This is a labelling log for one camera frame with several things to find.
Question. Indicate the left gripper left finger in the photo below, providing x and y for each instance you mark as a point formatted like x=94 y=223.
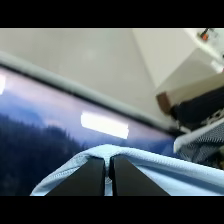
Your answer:
x=88 y=180

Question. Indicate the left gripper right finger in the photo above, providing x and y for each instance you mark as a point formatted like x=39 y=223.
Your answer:
x=130 y=180

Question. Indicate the light blue shirt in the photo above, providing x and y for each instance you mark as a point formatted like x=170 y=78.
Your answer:
x=186 y=176

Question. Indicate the checked shirt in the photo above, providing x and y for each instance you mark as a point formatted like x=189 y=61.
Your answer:
x=203 y=143

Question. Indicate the black garment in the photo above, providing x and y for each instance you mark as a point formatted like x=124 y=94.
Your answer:
x=200 y=108

